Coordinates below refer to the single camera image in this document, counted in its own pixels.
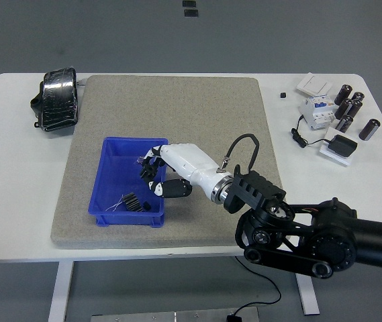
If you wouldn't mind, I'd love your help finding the blue plastic box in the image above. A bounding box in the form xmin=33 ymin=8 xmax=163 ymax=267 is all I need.
xmin=87 ymin=136 xmax=169 ymax=227

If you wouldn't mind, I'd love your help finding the black foil-wrapped part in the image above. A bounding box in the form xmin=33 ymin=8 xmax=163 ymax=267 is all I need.
xmin=30 ymin=66 xmax=80 ymax=131

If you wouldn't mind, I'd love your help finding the white circuit breaker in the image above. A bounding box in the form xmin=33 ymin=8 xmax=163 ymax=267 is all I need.
xmin=299 ymin=93 xmax=339 ymax=130

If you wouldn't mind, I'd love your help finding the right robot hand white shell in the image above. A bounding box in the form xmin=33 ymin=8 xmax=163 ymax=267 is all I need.
xmin=139 ymin=143 xmax=228 ymax=199

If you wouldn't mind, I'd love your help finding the large black gear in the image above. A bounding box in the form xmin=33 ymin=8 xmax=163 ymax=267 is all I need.
xmin=122 ymin=192 xmax=143 ymax=212

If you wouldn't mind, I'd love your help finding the black adapter cord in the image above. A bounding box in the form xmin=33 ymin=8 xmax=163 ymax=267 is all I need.
xmin=290 ymin=115 xmax=330 ymax=148

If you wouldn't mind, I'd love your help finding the thin white wire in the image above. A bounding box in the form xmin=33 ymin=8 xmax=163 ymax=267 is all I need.
xmin=105 ymin=196 xmax=124 ymax=213

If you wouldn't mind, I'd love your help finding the grey-brown mat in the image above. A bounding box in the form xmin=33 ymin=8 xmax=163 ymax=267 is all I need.
xmin=50 ymin=74 xmax=292 ymax=250

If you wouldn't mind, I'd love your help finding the black floor cable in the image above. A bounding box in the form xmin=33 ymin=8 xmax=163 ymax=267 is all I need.
xmin=234 ymin=256 xmax=282 ymax=316

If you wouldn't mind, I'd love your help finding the white table leg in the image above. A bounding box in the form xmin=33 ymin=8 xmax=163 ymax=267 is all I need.
xmin=48 ymin=261 xmax=75 ymax=322
xmin=294 ymin=273 xmax=321 ymax=315

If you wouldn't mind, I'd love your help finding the black power adapter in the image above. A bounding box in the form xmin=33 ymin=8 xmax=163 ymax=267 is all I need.
xmin=326 ymin=134 xmax=359 ymax=158

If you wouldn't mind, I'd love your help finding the white wall switch panel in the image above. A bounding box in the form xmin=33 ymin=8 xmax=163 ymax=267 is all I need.
xmin=295 ymin=72 xmax=333 ymax=97

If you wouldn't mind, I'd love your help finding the small black gear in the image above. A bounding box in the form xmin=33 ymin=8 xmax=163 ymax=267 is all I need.
xmin=140 ymin=158 xmax=158 ymax=178

